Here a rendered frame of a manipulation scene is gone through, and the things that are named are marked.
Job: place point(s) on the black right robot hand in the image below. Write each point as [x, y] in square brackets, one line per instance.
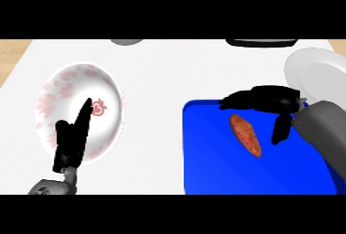
[266, 99]

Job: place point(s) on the orange sweet potato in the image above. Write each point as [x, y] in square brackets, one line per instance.
[246, 135]

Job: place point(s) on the grey round object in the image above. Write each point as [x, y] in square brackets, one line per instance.
[128, 41]

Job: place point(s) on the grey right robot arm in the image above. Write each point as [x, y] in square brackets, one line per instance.
[323, 134]

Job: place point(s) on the white plate with pink flowers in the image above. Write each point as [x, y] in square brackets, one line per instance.
[75, 91]

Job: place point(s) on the black appliance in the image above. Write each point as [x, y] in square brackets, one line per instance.
[261, 42]

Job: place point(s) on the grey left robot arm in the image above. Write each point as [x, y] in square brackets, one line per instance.
[57, 184]

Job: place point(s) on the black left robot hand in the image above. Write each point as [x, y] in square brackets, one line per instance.
[72, 140]

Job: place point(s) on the plain white plate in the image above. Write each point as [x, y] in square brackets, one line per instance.
[320, 74]

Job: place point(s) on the blue tray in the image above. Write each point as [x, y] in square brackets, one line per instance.
[226, 164]

